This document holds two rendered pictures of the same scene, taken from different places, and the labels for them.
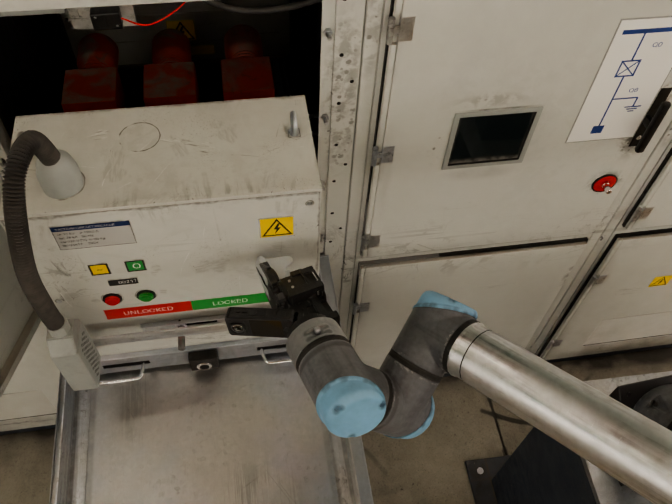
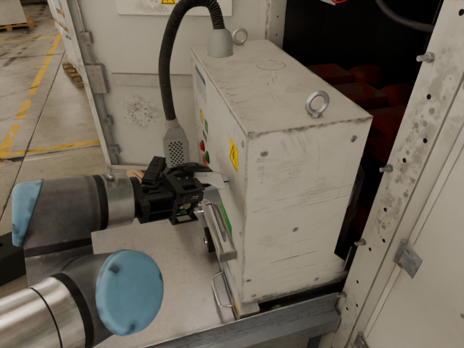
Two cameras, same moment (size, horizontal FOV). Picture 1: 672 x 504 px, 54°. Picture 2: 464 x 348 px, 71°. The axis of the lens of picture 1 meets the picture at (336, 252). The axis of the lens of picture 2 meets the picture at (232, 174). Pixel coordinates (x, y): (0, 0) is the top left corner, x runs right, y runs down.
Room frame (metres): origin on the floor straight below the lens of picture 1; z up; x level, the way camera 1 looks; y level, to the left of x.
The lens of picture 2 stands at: (0.63, -0.40, 1.64)
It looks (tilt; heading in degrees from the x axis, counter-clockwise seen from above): 37 degrees down; 86
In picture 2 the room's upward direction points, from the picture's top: straight up
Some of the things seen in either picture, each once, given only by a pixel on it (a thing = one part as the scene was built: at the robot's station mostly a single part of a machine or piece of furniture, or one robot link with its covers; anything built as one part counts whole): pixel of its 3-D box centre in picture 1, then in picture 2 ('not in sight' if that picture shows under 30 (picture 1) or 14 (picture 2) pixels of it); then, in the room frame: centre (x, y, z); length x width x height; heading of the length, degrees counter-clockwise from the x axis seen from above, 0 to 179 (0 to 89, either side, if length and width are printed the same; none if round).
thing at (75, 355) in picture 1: (74, 350); (176, 150); (0.52, 0.46, 1.09); 0.08 x 0.05 x 0.17; 12
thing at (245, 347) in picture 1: (203, 345); (221, 237); (0.65, 0.27, 0.90); 0.54 x 0.05 x 0.06; 102
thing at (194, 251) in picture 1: (187, 289); (213, 170); (0.63, 0.27, 1.15); 0.48 x 0.01 x 0.48; 102
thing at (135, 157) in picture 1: (183, 182); (305, 153); (0.88, 0.32, 1.15); 0.51 x 0.50 x 0.48; 12
